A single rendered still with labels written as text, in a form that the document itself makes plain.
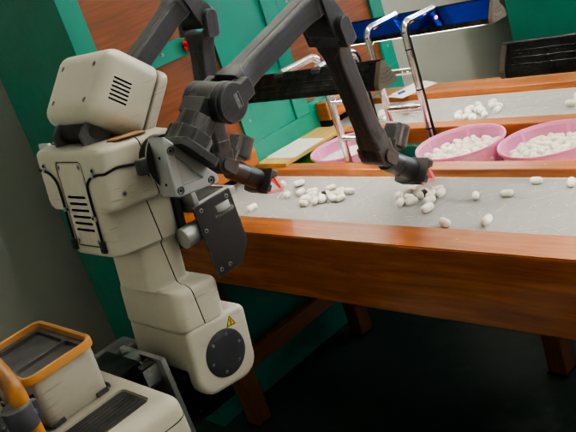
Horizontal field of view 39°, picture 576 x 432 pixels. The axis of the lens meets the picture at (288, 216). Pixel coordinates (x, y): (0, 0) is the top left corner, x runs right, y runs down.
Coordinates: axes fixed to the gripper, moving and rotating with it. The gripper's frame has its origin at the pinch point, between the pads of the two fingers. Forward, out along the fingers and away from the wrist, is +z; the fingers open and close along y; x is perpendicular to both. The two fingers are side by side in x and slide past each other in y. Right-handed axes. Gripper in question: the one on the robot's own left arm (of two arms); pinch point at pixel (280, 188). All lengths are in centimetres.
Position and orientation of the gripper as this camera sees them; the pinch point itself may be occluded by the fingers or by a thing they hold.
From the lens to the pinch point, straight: 233.2
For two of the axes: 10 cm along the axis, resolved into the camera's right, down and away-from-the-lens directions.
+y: -6.8, -0.4, 7.3
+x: -2.1, 9.7, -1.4
